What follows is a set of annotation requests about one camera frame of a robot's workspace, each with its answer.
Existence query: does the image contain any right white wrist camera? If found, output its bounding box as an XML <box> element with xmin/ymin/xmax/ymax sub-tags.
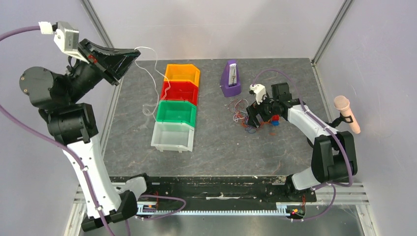
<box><xmin>249</xmin><ymin>84</ymin><xmax>267</xmax><ymax>105</ymax></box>

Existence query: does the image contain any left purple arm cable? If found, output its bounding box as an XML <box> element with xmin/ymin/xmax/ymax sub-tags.
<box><xmin>0</xmin><ymin>26</ymin><xmax>187</xmax><ymax>236</ymax></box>

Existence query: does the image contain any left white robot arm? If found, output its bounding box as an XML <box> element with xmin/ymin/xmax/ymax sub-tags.
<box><xmin>19</xmin><ymin>39</ymin><xmax>154</xmax><ymax>231</ymax></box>

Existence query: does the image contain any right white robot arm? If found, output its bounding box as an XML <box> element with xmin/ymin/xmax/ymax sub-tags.
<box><xmin>246</xmin><ymin>83</ymin><xmax>358</xmax><ymax>201</ymax></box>

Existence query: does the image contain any purple metronome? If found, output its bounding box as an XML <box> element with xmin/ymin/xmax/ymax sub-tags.
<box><xmin>220</xmin><ymin>59</ymin><xmax>241</xmax><ymax>97</ymax></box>

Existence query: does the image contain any orange plastic bin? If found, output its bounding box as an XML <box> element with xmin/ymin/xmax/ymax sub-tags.
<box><xmin>164</xmin><ymin>64</ymin><xmax>201</xmax><ymax>87</ymax></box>

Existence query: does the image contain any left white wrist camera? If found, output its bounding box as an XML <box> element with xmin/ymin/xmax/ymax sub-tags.
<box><xmin>38</xmin><ymin>21</ymin><xmax>86</xmax><ymax>61</ymax></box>

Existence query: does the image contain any clear white plastic bin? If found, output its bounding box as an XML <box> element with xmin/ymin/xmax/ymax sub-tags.
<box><xmin>150</xmin><ymin>121</ymin><xmax>195</xmax><ymax>153</ymax></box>

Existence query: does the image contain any pink microphone on stand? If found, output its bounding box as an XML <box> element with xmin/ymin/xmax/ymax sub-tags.
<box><xmin>328</xmin><ymin>95</ymin><xmax>361</xmax><ymax>134</ymax></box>

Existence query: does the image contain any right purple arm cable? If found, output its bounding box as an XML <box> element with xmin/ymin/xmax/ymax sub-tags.
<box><xmin>252</xmin><ymin>69</ymin><xmax>355</xmax><ymax>222</ymax></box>

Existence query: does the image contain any coloured wire bundle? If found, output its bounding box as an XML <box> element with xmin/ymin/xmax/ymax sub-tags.
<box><xmin>228</xmin><ymin>98</ymin><xmax>277</xmax><ymax>135</ymax></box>

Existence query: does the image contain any green plastic bin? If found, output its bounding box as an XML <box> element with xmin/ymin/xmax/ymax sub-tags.
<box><xmin>156</xmin><ymin>100</ymin><xmax>197</xmax><ymax>127</ymax></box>

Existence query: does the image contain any toy brick stack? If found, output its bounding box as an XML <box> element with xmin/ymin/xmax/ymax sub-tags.
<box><xmin>270</xmin><ymin>115</ymin><xmax>280</xmax><ymax>126</ymax></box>

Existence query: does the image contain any red plastic bin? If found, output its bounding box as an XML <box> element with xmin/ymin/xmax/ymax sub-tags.
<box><xmin>160</xmin><ymin>81</ymin><xmax>199</xmax><ymax>106</ymax></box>

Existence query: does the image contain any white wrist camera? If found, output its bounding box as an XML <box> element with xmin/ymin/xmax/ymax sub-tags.
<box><xmin>249</xmin><ymin>84</ymin><xmax>267</xmax><ymax>105</ymax></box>
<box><xmin>38</xmin><ymin>21</ymin><xmax>86</xmax><ymax>61</ymax></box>

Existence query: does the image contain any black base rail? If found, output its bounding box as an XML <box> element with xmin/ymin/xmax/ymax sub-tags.
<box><xmin>111</xmin><ymin>176</ymin><xmax>317</xmax><ymax>212</ymax></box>

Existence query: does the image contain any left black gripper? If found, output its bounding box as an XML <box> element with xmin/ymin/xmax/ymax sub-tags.
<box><xmin>63</xmin><ymin>36</ymin><xmax>139</xmax><ymax>100</ymax></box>

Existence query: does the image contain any white wire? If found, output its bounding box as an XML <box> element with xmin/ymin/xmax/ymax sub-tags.
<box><xmin>134</xmin><ymin>46</ymin><xmax>171</xmax><ymax>120</ymax></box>

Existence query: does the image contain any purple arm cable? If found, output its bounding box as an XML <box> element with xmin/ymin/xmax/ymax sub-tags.
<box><xmin>252</xmin><ymin>69</ymin><xmax>355</xmax><ymax>222</ymax></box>
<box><xmin>0</xmin><ymin>26</ymin><xmax>187</xmax><ymax>236</ymax></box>

